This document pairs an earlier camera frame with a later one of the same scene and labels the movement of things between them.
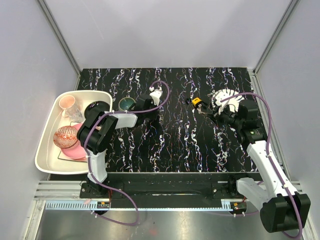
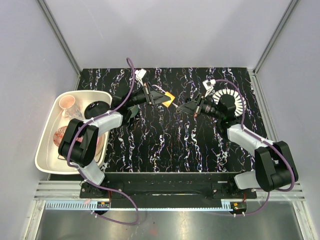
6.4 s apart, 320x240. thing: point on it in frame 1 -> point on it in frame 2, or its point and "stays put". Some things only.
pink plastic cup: (66, 101) stays put
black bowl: (92, 111) stays put
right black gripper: (218, 117) -> (193, 107)
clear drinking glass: (74, 114) stays put
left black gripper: (154, 117) -> (155, 97)
